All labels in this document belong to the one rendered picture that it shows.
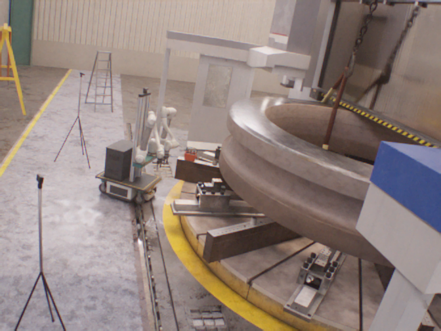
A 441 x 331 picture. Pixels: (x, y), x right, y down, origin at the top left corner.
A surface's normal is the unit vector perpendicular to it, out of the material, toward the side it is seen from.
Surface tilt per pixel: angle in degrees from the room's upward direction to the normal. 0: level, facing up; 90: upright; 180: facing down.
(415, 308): 90
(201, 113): 90
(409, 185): 90
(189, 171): 90
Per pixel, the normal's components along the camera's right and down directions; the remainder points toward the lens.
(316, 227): -0.57, 0.19
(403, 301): -0.96, -0.07
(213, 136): 0.23, 0.37
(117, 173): -0.28, 0.29
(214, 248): 0.59, 0.37
